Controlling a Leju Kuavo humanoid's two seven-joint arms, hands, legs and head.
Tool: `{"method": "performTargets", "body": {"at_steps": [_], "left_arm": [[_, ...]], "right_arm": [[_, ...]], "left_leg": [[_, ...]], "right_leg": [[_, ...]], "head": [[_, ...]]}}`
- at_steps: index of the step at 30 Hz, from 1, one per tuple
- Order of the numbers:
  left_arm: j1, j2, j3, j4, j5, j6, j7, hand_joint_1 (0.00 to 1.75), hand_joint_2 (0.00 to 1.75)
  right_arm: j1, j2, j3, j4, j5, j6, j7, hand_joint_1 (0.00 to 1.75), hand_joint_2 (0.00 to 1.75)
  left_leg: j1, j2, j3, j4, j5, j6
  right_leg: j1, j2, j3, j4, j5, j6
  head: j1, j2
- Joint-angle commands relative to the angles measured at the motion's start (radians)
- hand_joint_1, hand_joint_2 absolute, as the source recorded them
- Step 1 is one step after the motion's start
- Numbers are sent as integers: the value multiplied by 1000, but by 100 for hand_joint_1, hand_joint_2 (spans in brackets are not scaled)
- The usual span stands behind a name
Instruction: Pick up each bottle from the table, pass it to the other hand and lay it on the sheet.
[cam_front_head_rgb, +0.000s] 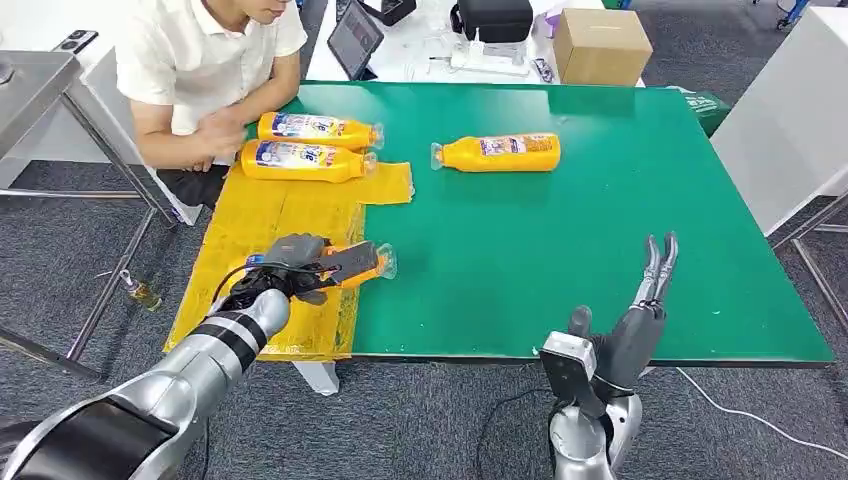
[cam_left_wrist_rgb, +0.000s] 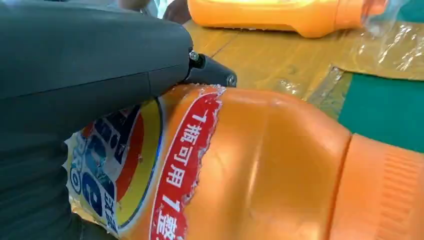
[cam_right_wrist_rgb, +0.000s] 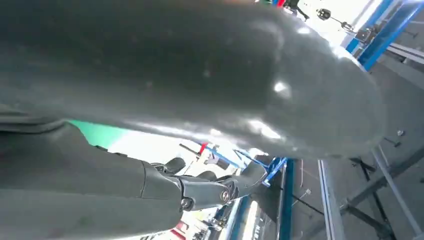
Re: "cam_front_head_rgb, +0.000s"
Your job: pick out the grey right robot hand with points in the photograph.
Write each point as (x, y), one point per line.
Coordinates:
(629, 344)

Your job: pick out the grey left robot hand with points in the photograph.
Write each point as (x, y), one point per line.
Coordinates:
(299, 252)

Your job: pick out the orange drink bottle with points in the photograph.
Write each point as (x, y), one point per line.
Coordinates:
(387, 260)
(314, 130)
(301, 161)
(500, 153)

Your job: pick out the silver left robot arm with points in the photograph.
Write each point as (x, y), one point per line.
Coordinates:
(199, 364)

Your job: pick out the green table mat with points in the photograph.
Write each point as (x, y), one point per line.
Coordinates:
(563, 252)

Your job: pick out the white table leg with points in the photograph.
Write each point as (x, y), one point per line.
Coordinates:
(318, 378)

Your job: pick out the small glass bottle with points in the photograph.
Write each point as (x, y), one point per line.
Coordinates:
(140, 295)

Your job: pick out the person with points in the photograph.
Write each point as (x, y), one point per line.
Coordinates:
(199, 60)

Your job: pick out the black tablet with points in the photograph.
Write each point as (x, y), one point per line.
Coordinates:
(356, 38)

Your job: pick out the white cluttered desk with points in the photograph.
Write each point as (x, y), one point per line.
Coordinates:
(417, 53)

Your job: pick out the green bag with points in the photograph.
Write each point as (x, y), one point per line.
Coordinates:
(705, 109)

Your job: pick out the black device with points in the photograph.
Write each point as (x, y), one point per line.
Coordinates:
(394, 9)

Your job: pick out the white flat box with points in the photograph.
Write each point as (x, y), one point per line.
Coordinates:
(489, 61)

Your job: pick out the white table with steel legs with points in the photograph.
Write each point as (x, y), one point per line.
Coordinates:
(788, 126)

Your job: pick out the brown cardboard box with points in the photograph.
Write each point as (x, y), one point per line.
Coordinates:
(601, 48)

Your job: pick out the steel bench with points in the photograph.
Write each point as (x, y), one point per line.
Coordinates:
(40, 99)

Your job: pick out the black carry bag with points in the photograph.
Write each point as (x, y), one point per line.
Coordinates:
(493, 18)

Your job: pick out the purple packet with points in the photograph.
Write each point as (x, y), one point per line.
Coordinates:
(546, 46)

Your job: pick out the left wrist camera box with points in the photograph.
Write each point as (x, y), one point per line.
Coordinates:
(354, 263)

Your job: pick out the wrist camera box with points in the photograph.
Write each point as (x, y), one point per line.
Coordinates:
(354, 263)
(570, 371)

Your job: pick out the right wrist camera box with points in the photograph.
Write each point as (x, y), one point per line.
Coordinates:
(570, 371)

